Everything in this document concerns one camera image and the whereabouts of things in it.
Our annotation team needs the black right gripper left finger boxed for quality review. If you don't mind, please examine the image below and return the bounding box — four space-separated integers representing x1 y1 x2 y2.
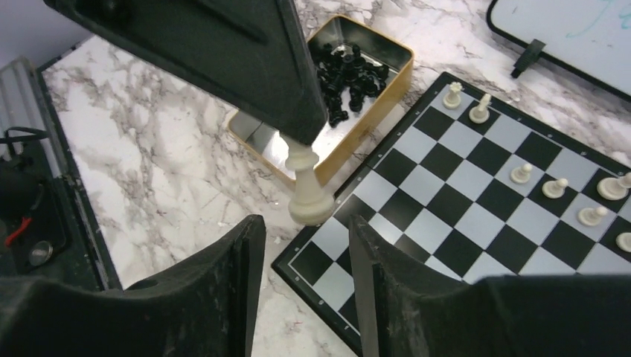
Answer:
1 214 266 356

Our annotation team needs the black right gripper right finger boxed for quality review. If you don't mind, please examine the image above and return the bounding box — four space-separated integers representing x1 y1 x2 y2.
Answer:
348 216 630 356

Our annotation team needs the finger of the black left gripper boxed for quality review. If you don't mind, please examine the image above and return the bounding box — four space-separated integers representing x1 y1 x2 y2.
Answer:
211 1 327 145

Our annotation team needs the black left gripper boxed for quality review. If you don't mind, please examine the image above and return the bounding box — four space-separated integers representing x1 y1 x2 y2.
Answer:
48 1 306 99

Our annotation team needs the white queen piece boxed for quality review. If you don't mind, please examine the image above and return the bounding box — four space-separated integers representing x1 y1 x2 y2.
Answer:
281 135 334 226

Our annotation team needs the white pawn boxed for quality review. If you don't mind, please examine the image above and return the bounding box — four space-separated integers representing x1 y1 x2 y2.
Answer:
541 178 568 199
510 163 533 184
577 206 608 227
615 232 631 253

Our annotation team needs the white rook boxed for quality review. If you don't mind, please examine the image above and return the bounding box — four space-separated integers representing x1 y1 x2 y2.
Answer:
443 81 463 109

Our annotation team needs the white bishop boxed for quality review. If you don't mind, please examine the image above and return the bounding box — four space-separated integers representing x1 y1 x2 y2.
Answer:
469 93 492 124

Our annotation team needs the pile of black chess pieces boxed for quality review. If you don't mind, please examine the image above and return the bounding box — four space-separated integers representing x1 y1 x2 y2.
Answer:
311 43 390 128

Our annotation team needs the gold tin tray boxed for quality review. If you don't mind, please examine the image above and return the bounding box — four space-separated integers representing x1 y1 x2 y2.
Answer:
226 14 415 190

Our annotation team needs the black silver chessboard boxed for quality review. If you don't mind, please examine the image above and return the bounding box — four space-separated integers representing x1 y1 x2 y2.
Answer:
272 72 630 353

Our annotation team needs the small whiteboard on stand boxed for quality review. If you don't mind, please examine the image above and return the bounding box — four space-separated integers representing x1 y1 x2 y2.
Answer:
487 0 630 100

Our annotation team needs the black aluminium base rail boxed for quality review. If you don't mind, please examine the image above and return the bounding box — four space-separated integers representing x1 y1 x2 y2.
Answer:
1 57 121 291

